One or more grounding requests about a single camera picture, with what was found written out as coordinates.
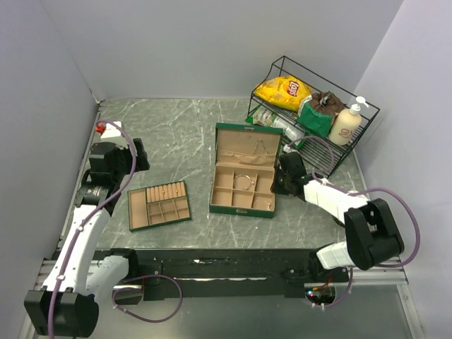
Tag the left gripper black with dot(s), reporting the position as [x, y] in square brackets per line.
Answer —
[141, 163]

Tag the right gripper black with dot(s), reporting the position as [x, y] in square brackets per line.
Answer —
[275, 187]

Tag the silver pearl bangle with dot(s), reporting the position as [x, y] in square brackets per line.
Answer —
[261, 204]
[244, 182]

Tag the green jewelry tray insert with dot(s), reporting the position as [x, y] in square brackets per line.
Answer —
[157, 206]

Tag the green jewelry box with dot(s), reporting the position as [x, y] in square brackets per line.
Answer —
[244, 149]

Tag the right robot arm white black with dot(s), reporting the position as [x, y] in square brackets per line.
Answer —
[371, 233]

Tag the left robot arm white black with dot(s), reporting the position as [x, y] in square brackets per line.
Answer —
[67, 304]

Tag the green brown paper bag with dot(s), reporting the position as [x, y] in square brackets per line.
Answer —
[317, 112]

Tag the green white snack bag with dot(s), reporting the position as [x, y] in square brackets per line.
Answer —
[262, 116]

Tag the cream lotion pump bottle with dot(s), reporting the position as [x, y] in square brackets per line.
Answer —
[347, 122]

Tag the yellow Lays chips bag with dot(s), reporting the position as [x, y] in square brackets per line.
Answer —
[286, 92]

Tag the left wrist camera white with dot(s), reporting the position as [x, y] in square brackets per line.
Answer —
[109, 133]

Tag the black wire shelf rack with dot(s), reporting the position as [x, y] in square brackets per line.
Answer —
[318, 151]

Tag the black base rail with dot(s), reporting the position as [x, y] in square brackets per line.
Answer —
[171, 273]

